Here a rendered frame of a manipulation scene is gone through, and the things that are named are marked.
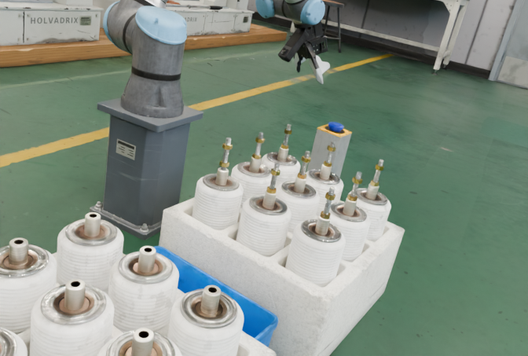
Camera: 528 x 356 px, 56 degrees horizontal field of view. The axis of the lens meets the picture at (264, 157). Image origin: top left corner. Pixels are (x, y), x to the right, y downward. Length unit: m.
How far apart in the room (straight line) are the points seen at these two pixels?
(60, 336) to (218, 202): 0.45
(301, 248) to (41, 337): 0.45
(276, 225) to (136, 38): 0.55
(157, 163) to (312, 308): 0.53
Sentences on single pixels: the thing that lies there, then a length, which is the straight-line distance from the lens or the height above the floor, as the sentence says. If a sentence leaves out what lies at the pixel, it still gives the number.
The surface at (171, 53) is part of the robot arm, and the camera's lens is 1.18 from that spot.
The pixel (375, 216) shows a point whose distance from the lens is 1.10.
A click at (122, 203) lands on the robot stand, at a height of 0.06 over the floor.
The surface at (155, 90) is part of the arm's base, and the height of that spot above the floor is 0.36.
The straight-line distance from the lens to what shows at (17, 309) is 0.75.
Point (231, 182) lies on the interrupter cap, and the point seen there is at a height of 0.25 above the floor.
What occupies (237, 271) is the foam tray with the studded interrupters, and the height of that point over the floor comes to 0.14.
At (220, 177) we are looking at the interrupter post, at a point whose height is 0.27.
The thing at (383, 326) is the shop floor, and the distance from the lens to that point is 1.19.
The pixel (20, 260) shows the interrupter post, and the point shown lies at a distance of 0.75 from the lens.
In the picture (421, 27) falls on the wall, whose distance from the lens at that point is 5.90.
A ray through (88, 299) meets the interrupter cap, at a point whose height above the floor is 0.25.
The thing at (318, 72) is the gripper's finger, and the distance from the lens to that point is 1.66.
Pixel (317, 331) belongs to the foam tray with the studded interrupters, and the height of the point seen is 0.11.
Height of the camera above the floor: 0.68
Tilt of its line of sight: 21 degrees down
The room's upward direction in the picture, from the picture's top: 12 degrees clockwise
